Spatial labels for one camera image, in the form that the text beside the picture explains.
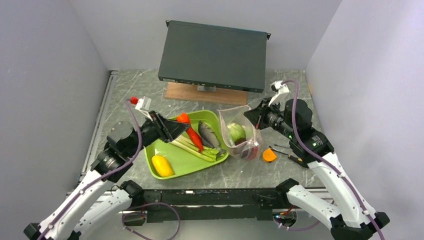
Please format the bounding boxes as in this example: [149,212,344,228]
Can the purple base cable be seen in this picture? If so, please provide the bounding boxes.
[121,202,181,240]
[274,208,322,232]

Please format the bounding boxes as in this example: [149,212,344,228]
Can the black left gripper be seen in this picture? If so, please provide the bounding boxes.
[126,110,190,157]

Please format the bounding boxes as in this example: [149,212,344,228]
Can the green celery stalks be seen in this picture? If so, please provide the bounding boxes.
[170,135,229,163]

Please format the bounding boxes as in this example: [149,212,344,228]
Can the orange pumpkin slice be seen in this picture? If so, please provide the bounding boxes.
[261,148,278,163]

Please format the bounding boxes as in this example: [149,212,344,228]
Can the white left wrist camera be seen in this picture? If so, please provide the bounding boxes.
[129,96,153,121]

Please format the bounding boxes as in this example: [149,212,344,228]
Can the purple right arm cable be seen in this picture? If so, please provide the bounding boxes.
[281,79,387,240]

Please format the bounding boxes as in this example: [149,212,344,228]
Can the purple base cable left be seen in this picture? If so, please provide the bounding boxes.
[121,202,181,240]

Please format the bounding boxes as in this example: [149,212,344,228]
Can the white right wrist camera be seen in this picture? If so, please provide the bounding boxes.
[268,80,290,107]

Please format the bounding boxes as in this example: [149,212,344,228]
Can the red tomato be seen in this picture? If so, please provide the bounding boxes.
[246,146,259,160]

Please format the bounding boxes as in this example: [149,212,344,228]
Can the dark grey rack device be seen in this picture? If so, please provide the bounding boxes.
[158,20,271,93]

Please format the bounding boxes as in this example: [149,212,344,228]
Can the grey toy fish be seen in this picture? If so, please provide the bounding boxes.
[197,121,226,155]

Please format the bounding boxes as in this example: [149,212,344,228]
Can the wooden board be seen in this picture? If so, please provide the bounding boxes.
[163,82,248,106]

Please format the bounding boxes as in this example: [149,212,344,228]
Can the clear pink zip top bag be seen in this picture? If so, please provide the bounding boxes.
[218,105,264,161]

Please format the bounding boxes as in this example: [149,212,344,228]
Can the green cabbage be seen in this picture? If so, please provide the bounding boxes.
[227,122,246,145]

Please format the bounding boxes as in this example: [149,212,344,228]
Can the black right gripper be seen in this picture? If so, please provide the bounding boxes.
[243,96,296,139]

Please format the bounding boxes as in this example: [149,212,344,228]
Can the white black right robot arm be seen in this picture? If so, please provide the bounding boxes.
[243,98,390,240]

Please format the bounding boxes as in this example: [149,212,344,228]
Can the lower black yellow screwdriver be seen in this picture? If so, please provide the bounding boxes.
[269,146,304,164]

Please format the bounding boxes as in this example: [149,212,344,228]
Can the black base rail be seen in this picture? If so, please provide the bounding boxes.
[125,188,298,226]

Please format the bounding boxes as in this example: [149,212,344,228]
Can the orange red chili pepper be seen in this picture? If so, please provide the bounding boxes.
[176,112,204,153]

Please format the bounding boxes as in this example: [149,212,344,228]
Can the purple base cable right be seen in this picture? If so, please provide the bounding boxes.
[274,208,322,232]

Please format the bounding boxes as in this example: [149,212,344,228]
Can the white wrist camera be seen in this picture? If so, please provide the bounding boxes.
[129,96,153,121]
[268,80,290,107]

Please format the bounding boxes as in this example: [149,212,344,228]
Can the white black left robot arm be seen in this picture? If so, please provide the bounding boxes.
[23,111,189,240]

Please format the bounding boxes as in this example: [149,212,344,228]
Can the yellow bell pepper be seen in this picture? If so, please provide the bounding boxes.
[151,155,175,177]

